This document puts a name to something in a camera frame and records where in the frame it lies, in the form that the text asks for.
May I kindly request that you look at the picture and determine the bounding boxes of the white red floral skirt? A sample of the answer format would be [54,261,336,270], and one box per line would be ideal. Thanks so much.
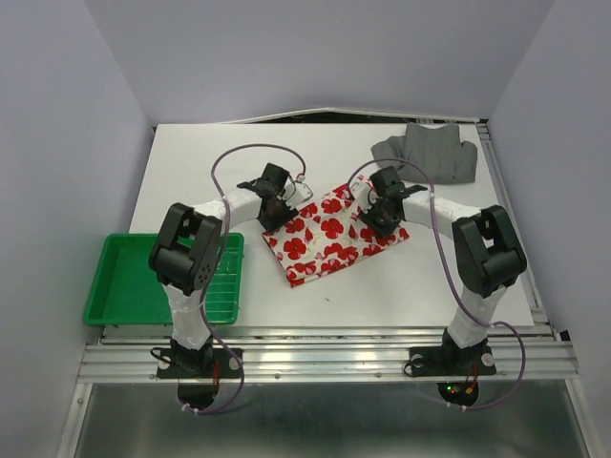
[262,176,410,287]

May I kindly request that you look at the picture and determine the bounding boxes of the grey pleated skirt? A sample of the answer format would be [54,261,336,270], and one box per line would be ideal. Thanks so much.
[370,123,477,185]

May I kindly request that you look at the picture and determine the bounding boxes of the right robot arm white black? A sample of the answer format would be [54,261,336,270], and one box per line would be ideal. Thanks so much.
[348,166,527,372]

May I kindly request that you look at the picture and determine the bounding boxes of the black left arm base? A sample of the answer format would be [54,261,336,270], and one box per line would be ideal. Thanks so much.
[149,337,245,415]

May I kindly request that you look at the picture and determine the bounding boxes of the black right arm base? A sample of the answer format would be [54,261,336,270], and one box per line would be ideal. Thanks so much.
[402,329,496,409]

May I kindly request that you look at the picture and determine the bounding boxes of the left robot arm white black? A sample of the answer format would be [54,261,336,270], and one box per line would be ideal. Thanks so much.
[149,163,312,376]

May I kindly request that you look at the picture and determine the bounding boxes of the green plastic tray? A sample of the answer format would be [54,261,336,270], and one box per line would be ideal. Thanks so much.
[84,233,244,326]

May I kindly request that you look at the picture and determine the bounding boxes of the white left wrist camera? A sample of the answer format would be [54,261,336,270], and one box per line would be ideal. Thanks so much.
[283,180,313,208]

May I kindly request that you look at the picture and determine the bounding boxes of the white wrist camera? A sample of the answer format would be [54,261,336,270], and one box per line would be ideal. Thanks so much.
[283,180,313,208]
[350,178,378,213]

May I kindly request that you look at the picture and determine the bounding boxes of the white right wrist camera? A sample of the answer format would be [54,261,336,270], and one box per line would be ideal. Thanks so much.
[350,178,378,213]

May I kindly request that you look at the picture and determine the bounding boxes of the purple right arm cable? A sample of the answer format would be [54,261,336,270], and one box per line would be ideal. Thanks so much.
[346,158,529,412]

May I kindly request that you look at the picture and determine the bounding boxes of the aluminium rail frame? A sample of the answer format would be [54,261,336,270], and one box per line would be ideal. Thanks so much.
[58,323,605,457]

